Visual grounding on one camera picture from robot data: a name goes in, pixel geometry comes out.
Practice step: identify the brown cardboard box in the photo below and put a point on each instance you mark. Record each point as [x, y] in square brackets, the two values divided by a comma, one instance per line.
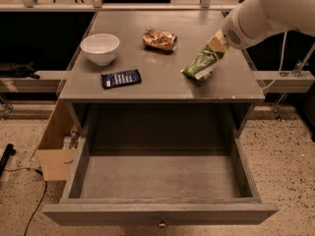
[55, 156]

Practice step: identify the metal bracket on rail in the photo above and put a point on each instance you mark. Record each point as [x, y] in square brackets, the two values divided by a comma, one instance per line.
[293, 81]

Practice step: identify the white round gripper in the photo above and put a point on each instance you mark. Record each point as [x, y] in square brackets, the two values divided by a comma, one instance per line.
[234, 29]

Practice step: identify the black object on ledge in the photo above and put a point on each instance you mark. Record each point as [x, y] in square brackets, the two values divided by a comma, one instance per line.
[17, 70]

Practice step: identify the green jalapeno chip bag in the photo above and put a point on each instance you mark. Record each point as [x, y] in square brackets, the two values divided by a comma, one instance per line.
[205, 62]

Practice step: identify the metal drawer knob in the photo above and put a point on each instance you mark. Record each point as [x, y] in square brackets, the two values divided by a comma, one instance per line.
[162, 224]

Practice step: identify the white ceramic bowl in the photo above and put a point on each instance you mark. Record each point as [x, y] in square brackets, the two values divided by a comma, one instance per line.
[101, 48]

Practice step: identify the black bar on floor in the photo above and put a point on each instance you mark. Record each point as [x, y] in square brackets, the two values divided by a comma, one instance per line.
[9, 151]

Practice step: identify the crushed golden soda can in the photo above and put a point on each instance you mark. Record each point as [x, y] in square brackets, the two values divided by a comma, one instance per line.
[159, 39]

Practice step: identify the open grey top drawer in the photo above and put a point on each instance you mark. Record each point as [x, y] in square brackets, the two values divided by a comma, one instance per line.
[137, 164]

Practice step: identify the grey cabinet counter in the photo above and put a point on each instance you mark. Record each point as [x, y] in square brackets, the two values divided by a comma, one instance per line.
[162, 81]

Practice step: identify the bottle inside cardboard box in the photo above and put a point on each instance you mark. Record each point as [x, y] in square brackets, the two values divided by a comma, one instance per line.
[68, 142]

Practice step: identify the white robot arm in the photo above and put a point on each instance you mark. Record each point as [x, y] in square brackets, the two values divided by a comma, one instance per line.
[298, 15]

